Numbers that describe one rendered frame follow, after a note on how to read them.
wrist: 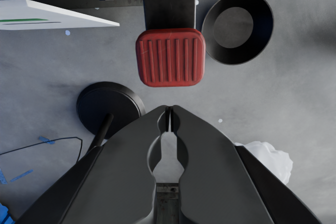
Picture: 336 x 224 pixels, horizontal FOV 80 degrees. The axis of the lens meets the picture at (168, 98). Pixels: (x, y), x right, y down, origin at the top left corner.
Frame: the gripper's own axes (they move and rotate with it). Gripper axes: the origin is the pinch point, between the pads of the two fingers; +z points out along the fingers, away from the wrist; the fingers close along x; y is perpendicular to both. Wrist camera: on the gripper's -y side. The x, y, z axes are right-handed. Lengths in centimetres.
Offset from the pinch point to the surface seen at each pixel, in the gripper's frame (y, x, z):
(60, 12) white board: -2.3, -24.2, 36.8
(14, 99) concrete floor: 46, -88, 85
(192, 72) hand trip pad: 1.3, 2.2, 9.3
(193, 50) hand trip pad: -1.0, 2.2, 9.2
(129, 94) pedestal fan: 42, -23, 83
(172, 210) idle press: 120, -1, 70
